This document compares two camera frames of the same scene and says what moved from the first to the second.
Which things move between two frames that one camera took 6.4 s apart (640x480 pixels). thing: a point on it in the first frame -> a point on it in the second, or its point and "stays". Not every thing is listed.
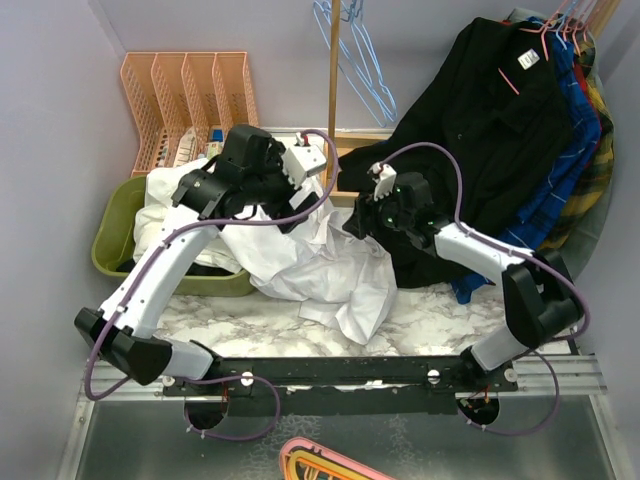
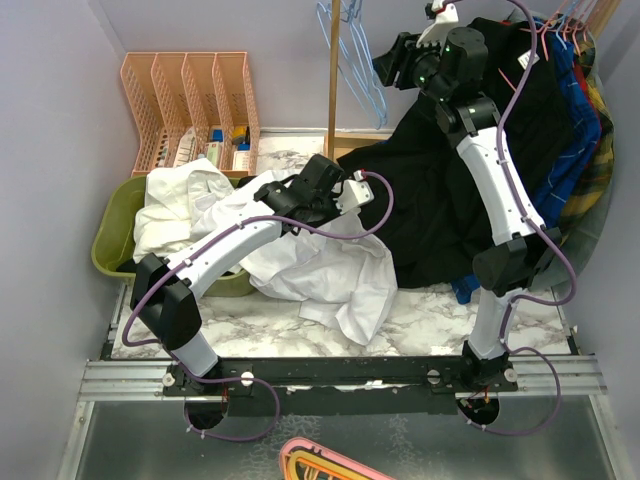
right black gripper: (357, 224) -> (400, 57)
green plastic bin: (113, 246) stays
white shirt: (333, 271) stays
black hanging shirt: (491, 138) stays
